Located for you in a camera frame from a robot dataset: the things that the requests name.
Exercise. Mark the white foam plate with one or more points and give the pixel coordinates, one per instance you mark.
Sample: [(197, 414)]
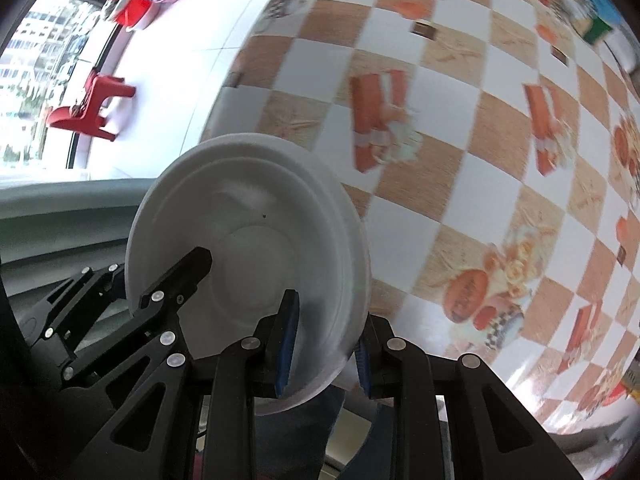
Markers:
[(250, 200)]

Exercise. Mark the person's right leg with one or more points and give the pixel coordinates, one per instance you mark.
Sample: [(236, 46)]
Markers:
[(372, 452)]

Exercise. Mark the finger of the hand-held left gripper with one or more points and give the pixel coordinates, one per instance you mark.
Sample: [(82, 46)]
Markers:
[(95, 290), (182, 277)]

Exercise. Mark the red plastic stool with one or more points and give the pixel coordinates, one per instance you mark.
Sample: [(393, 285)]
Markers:
[(92, 110)]

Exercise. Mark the window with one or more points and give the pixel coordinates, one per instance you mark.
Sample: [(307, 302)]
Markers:
[(35, 70)]

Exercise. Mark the blue packet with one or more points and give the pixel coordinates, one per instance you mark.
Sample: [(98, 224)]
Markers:
[(607, 10)]

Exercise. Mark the grey sofa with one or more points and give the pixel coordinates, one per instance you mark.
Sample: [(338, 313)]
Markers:
[(60, 225)]

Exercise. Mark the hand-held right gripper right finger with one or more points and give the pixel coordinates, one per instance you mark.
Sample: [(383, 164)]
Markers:
[(362, 366)]

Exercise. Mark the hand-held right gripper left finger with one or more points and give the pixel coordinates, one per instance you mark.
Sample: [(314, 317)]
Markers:
[(287, 342)]

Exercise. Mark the green packet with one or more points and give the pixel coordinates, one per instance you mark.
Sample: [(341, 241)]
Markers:
[(597, 32)]

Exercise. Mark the checkered printed tablecloth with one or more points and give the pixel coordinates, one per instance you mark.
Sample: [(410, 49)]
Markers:
[(450, 185)]

